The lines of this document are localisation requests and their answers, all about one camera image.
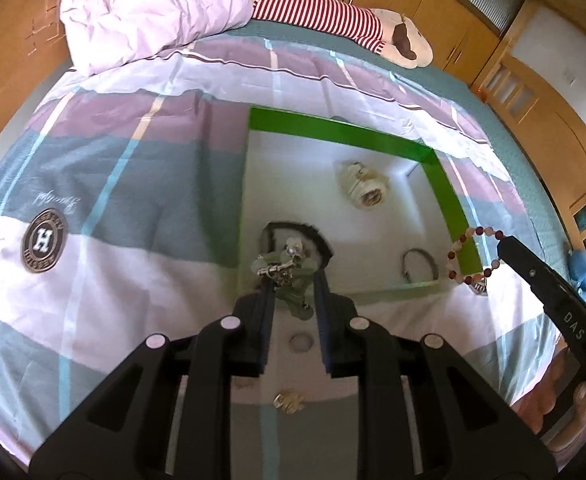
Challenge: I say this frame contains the green cardboard box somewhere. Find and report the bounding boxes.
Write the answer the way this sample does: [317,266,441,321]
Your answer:
[235,106,484,306]

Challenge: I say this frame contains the red bead bracelet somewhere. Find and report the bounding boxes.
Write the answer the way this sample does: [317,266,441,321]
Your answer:
[446,226,506,286]

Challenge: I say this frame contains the dark metal bangle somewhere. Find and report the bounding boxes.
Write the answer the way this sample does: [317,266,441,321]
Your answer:
[402,247,441,286]

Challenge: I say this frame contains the black cord necklace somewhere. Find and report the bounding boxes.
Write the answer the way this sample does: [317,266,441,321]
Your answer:
[259,221,335,273]

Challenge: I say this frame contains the pale bead bracelet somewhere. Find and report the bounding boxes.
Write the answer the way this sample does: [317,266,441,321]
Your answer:
[335,160,391,210]

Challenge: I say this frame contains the blue plush toy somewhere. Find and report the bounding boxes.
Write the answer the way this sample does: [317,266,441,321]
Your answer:
[566,247,586,293]

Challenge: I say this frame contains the person's right hand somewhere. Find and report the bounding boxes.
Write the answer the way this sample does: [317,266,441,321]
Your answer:
[516,350,586,456]

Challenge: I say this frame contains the printed plaid duvet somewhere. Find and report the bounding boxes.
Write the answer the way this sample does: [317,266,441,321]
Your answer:
[0,37,564,480]

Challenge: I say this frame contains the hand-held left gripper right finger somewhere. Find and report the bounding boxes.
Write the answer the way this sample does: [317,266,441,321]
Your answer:
[313,270,559,480]

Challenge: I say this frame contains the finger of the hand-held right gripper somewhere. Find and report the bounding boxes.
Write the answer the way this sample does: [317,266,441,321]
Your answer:
[497,236,574,317]

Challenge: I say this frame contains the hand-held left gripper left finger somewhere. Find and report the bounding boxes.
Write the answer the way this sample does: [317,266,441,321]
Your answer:
[30,272,276,480]

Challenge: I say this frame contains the wooden footboard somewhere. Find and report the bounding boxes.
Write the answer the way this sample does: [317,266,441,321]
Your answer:
[473,0,586,211]

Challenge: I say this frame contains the striped plush toy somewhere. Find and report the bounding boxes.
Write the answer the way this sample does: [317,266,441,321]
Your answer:
[245,0,434,70]

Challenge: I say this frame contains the green stone bracelet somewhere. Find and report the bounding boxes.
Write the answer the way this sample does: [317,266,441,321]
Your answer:
[250,240,319,321]

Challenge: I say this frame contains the pink pillow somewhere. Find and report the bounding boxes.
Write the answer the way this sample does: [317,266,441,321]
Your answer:
[60,0,254,76]

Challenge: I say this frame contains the gold charm bracelet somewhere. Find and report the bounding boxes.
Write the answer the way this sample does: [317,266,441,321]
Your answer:
[273,392,304,415]

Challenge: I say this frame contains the green bed mat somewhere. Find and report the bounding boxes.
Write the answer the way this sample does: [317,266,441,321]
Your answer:
[223,20,576,281]

